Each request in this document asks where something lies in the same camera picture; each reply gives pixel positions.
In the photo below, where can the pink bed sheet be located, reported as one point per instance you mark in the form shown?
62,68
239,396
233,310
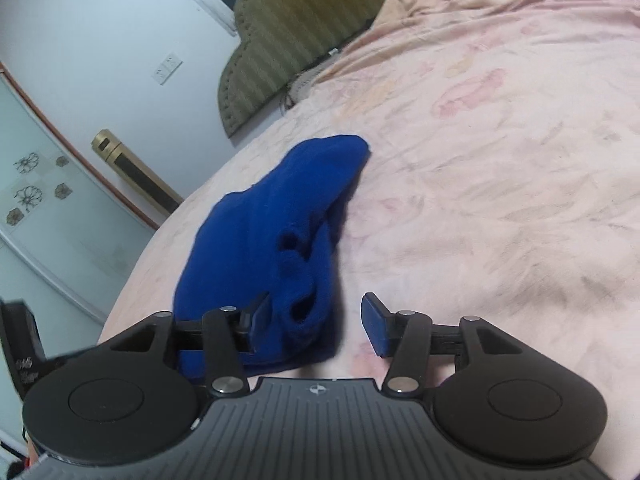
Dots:
500,170

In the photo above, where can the gold tower air conditioner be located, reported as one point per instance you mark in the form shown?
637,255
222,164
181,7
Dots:
137,172

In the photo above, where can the white wall socket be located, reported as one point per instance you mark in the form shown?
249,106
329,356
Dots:
167,68

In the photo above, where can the olive padded headboard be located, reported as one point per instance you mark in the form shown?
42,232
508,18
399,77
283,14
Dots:
295,35

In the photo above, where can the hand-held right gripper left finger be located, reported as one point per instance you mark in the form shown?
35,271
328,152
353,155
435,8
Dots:
260,322

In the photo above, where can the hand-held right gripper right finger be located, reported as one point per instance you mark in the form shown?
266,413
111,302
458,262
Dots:
373,322

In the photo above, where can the blue knit garment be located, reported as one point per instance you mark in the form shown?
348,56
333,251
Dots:
270,225

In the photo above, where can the flower print glass door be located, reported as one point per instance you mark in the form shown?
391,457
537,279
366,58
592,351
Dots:
55,200

